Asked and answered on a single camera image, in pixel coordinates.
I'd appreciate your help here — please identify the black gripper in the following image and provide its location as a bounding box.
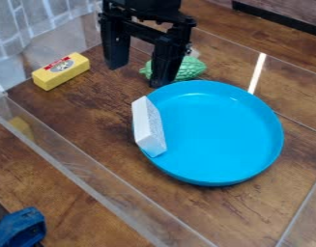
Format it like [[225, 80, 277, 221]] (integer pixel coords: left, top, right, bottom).
[[98, 0, 196, 88]]

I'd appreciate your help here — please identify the green bitter gourd toy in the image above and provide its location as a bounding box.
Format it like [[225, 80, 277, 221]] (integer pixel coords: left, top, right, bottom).
[[139, 56, 206, 81]]

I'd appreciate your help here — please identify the black baseboard strip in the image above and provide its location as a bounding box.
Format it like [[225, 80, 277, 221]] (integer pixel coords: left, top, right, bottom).
[[230, 0, 316, 36]]

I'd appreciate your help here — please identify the yellow brick with label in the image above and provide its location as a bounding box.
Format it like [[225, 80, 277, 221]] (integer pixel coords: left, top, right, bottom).
[[32, 52, 90, 91]]

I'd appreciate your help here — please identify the clear acrylic enclosure wall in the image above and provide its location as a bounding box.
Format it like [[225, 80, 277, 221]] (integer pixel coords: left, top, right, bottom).
[[0, 0, 316, 247]]

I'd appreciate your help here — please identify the round blue tray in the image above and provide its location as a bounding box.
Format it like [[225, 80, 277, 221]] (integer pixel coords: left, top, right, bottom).
[[147, 80, 284, 186]]

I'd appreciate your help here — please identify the white foam block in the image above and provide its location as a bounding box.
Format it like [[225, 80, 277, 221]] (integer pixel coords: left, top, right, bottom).
[[131, 96, 166, 157]]

